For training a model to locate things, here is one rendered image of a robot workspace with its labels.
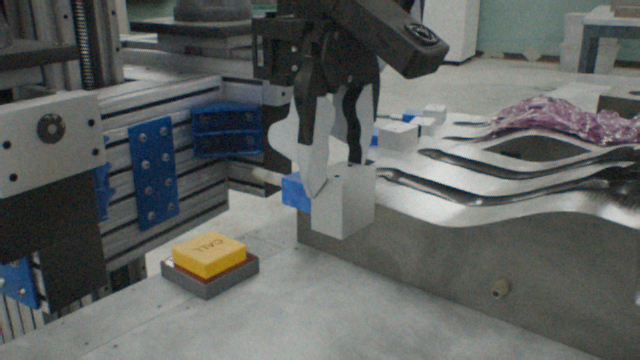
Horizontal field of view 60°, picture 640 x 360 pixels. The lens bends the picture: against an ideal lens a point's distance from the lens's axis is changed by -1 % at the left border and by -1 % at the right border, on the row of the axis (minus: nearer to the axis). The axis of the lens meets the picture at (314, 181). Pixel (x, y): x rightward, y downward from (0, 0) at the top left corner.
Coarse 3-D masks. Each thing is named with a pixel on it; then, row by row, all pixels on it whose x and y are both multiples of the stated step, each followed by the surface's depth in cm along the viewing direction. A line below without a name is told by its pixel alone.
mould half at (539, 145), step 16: (448, 112) 114; (448, 128) 103; (464, 128) 103; (480, 128) 102; (496, 128) 98; (528, 128) 88; (544, 128) 87; (464, 144) 93; (480, 144) 91; (496, 144) 87; (512, 144) 86; (528, 144) 85; (544, 144) 84; (560, 144) 83; (576, 144) 82; (592, 144) 85; (528, 160) 86; (544, 160) 85
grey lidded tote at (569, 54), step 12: (564, 48) 650; (576, 48) 643; (600, 48) 629; (612, 48) 623; (564, 60) 655; (576, 60) 648; (600, 60) 635; (612, 60) 628; (564, 72) 660; (576, 72) 653; (600, 72) 640
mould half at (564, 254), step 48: (432, 144) 81; (384, 192) 65; (480, 192) 66; (576, 192) 53; (336, 240) 68; (384, 240) 63; (432, 240) 59; (480, 240) 55; (528, 240) 52; (576, 240) 49; (624, 240) 46; (432, 288) 60; (480, 288) 56; (528, 288) 53; (576, 288) 50; (624, 288) 47; (576, 336) 51; (624, 336) 48
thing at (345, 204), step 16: (256, 176) 57; (272, 176) 56; (288, 176) 53; (336, 176) 49; (352, 176) 49; (368, 176) 51; (288, 192) 53; (304, 192) 51; (320, 192) 50; (336, 192) 48; (352, 192) 49; (368, 192) 51; (304, 208) 52; (320, 208) 50; (336, 208) 49; (352, 208) 50; (368, 208) 52; (320, 224) 51; (336, 224) 49; (352, 224) 50; (368, 224) 52
